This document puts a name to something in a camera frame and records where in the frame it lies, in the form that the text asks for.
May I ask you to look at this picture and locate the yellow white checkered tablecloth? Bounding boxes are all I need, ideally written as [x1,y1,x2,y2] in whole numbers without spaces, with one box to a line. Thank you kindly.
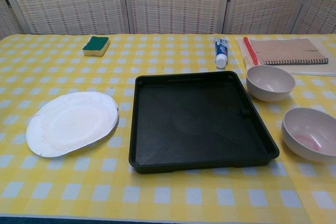
[0,34,336,221]

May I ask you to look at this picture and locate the green and yellow sponge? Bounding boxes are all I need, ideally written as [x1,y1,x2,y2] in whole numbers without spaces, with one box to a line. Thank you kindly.
[82,36,110,57]

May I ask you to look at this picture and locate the white paper plate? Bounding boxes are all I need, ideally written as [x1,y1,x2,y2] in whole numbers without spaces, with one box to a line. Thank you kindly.
[26,91,120,158]

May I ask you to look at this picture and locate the beige bowl with pink residue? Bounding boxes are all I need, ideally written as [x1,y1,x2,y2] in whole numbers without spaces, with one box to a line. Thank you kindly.
[281,107,336,162]

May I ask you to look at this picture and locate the large beige spiral pad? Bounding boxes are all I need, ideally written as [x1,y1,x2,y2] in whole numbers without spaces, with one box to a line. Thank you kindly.
[236,36,336,77]

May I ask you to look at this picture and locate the black square plastic tray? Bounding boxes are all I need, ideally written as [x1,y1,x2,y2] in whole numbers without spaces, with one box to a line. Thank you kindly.
[128,70,280,175]

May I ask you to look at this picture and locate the brown spiral notebook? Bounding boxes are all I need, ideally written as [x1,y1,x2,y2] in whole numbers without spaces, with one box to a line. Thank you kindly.
[249,37,329,66]

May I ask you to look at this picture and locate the woven folding screen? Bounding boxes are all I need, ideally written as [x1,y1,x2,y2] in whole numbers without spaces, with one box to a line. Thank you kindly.
[0,0,336,41]

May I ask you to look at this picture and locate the white blue toothpaste tube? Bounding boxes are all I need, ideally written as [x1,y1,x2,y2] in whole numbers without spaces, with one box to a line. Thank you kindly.
[214,37,230,69]

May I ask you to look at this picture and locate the red pen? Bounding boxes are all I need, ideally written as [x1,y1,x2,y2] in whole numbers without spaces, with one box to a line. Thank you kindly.
[243,37,260,66]

